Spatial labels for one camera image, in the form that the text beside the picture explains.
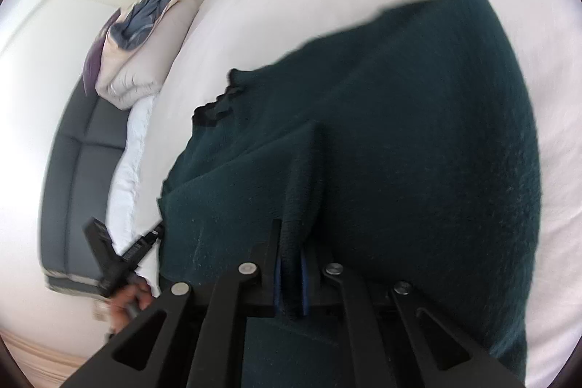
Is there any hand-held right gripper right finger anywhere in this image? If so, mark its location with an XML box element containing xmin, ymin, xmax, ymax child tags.
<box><xmin>300</xmin><ymin>247</ymin><xmax>528</xmax><ymax>388</ymax></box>

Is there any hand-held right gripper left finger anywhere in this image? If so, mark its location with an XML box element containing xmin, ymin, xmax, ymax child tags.
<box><xmin>57</xmin><ymin>218</ymin><xmax>283</xmax><ymax>388</ymax></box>

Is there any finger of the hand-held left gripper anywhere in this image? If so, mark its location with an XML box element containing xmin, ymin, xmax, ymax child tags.
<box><xmin>134</xmin><ymin>221</ymin><xmax>165</xmax><ymax>250</ymax></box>

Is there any dark green knit sweater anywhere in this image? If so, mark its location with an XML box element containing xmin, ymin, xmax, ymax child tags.
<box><xmin>157</xmin><ymin>0</ymin><xmax>542</xmax><ymax>388</ymax></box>

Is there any person's left hand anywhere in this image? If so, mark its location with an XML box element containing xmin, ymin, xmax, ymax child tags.
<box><xmin>107</xmin><ymin>275</ymin><xmax>153</xmax><ymax>336</ymax></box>

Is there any dark grey upholstered headboard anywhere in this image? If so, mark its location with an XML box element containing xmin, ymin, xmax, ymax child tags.
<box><xmin>40</xmin><ymin>72</ymin><xmax>132</xmax><ymax>293</ymax></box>

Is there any purple pillow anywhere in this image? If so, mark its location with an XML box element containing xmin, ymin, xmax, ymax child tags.
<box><xmin>83</xmin><ymin>8</ymin><xmax>121</xmax><ymax>94</ymax></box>

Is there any blue grey cloth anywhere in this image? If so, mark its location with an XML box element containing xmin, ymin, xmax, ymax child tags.
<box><xmin>111</xmin><ymin>0</ymin><xmax>183</xmax><ymax>51</ymax></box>

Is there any white bed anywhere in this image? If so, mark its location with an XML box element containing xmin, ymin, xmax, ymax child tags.
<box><xmin>104</xmin><ymin>0</ymin><xmax>582</xmax><ymax>386</ymax></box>

